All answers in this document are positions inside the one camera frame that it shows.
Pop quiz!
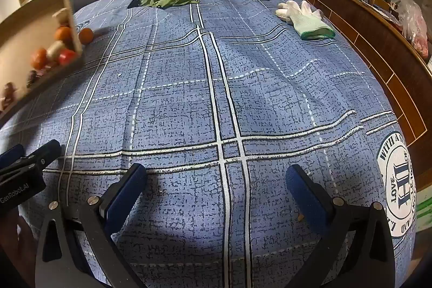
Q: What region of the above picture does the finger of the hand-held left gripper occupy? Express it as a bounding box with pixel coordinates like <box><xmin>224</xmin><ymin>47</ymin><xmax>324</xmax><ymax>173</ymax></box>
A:
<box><xmin>0</xmin><ymin>140</ymin><xmax>62</xmax><ymax>185</ymax></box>
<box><xmin>0</xmin><ymin>144</ymin><xmax>26</xmax><ymax>170</ymax></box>

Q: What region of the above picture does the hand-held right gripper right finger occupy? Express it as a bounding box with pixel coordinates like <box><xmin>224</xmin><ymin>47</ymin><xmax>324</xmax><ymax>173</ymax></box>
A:
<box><xmin>285</xmin><ymin>164</ymin><xmax>395</xmax><ymax>288</ymax></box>

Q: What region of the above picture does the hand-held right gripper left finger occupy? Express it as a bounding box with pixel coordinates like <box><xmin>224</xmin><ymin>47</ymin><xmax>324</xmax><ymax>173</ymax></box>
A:
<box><xmin>35</xmin><ymin>163</ymin><xmax>148</xmax><ymax>288</ymax></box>

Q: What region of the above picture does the red tomato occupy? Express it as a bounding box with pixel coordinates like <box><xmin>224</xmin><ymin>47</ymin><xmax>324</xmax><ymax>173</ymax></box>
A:
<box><xmin>58</xmin><ymin>49</ymin><xmax>77</xmax><ymax>66</ymax></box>

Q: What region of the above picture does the brown cardboard box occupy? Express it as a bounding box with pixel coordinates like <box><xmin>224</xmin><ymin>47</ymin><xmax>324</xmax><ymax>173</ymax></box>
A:
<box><xmin>0</xmin><ymin>0</ymin><xmax>85</xmax><ymax>127</ymax></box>

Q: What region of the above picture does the orange tangerine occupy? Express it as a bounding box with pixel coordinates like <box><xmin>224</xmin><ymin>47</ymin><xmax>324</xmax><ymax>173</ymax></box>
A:
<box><xmin>30</xmin><ymin>48</ymin><xmax>48</xmax><ymax>70</ymax></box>
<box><xmin>78</xmin><ymin>28</ymin><xmax>94</xmax><ymax>45</ymax></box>
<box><xmin>54</xmin><ymin>25</ymin><xmax>73</xmax><ymax>44</ymax></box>

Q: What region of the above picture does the beige walnut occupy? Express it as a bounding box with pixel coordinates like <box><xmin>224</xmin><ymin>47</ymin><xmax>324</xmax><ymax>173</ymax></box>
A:
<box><xmin>46</xmin><ymin>41</ymin><xmax>66</xmax><ymax>61</ymax></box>

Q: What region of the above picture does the blue plaid bedsheet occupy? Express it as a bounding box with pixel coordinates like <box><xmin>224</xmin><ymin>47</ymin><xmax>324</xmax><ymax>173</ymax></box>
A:
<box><xmin>0</xmin><ymin>0</ymin><xmax>419</xmax><ymax>288</ymax></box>

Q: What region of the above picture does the brown wooden sideboard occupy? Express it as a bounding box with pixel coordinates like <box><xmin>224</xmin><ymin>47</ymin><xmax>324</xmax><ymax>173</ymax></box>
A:
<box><xmin>283</xmin><ymin>0</ymin><xmax>432</xmax><ymax>181</ymax></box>

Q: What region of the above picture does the white knit glove green cuff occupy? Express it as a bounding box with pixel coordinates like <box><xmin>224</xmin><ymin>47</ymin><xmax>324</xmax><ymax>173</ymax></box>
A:
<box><xmin>276</xmin><ymin>0</ymin><xmax>336</xmax><ymax>40</ymax></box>

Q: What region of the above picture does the clear plastic bag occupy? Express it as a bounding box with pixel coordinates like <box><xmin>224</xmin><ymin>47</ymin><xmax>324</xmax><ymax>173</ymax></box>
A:
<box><xmin>390</xmin><ymin>0</ymin><xmax>431</xmax><ymax>59</ymax></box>

